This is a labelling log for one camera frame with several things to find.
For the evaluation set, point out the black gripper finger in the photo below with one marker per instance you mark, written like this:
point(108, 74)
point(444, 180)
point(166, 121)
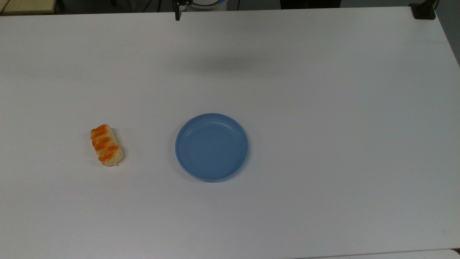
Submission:
point(178, 13)

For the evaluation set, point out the black clamp camera stand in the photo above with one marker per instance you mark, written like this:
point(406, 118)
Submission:
point(424, 10)

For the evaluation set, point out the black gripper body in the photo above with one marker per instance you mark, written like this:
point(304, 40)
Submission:
point(179, 2)

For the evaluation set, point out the white adjacent table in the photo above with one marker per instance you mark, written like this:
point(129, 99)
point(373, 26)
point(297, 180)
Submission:
point(395, 254)

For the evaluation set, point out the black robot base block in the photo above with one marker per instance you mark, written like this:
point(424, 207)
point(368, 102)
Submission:
point(309, 3)

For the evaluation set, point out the blue round plastic plate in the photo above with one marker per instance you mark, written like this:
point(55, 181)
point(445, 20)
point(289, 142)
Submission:
point(212, 147)

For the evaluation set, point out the orange glazed bread roll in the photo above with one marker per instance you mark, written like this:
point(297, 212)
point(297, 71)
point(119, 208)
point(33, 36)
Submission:
point(106, 145)

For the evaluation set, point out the wooden side table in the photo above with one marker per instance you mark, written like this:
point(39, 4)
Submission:
point(27, 5)

